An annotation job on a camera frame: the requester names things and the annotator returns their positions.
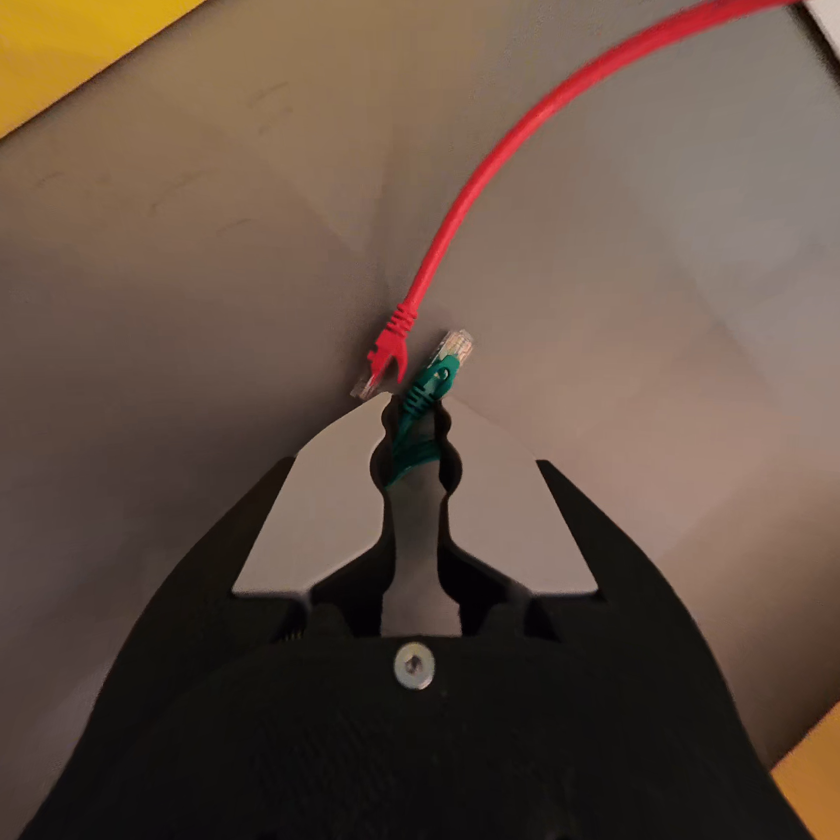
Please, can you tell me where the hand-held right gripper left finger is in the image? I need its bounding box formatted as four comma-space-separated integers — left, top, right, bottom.
234, 401, 395, 602

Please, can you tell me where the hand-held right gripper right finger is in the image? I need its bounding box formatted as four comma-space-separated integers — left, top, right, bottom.
437, 401, 601, 602

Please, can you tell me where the green ethernet cable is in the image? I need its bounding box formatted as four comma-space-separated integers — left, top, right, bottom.
381, 329, 479, 496

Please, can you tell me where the red ethernet cable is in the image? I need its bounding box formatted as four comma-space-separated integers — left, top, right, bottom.
347, 0, 804, 403

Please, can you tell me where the yellow plastic bin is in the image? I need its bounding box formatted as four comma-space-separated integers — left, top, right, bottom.
0, 0, 208, 140
770, 739, 840, 840

